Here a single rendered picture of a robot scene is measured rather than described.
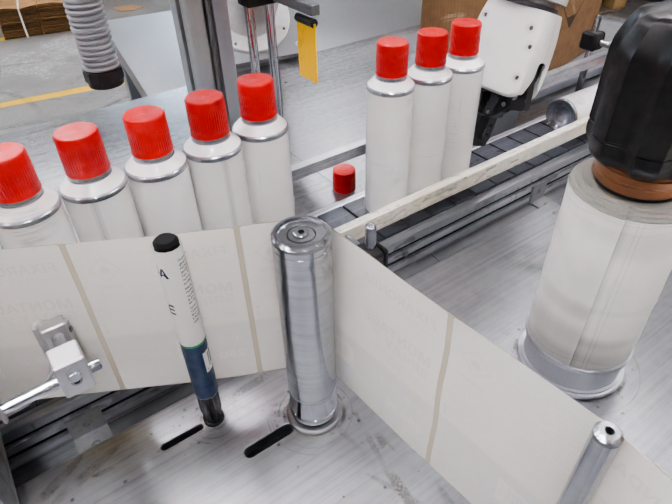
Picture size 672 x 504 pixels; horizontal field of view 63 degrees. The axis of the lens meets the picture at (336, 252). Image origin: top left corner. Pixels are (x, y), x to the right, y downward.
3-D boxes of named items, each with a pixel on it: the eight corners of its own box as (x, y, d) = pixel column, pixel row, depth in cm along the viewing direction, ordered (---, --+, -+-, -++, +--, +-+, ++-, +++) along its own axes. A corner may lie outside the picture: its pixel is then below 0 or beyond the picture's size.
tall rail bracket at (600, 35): (596, 122, 96) (626, 25, 86) (561, 108, 101) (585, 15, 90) (607, 117, 98) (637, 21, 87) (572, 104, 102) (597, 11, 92)
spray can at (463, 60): (448, 197, 70) (469, 32, 57) (418, 180, 73) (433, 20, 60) (475, 183, 72) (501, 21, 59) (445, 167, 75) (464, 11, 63)
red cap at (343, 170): (329, 184, 82) (328, 165, 80) (350, 179, 83) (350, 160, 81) (338, 195, 80) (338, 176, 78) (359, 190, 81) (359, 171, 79)
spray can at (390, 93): (382, 225, 65) (389, 53, 52) (356, 206, 69) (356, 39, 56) (414, 210, 68) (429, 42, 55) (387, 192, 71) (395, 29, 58)
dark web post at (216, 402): (209, 431, 44) (156, 251, 32) (200, 416, 45) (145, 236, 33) (228, 420, 45) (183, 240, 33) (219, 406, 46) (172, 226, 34)
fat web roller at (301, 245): (306, 447, 43) (288, 265, 31) (276, 407, 46) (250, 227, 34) (352, 417, 45) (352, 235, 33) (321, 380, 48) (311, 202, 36)
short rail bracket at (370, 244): (366, 323, 60) (368, 236, 52) (350, 307, 62) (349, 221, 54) (388, 310, 61) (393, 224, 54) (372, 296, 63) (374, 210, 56)
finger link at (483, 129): (485, 92, 68) (466, 143, 70) (506, 100, 65) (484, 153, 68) (500, 94, 70) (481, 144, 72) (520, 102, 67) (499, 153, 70)
